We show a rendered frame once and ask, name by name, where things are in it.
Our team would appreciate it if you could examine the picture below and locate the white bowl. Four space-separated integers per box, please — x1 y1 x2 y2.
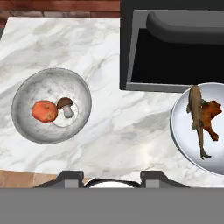
170 82 224 177

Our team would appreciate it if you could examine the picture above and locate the grey marbled bowl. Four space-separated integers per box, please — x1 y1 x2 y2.
10 67 93 145

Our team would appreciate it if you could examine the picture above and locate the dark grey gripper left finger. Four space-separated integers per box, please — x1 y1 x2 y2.
34 171 85 189

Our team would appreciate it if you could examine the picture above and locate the brown mushroom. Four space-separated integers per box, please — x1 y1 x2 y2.
56 97 75 119

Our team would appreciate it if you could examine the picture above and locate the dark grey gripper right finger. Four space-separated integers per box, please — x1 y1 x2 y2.
140 171 191 189

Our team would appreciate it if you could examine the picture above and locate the orange squash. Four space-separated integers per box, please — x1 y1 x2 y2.
31 100 59 123

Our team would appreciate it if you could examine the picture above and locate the orange chicken drumstick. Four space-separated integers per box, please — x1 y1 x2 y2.
200 100 223 142

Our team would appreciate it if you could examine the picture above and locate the brown fish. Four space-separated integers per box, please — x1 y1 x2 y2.
185 84 213 160

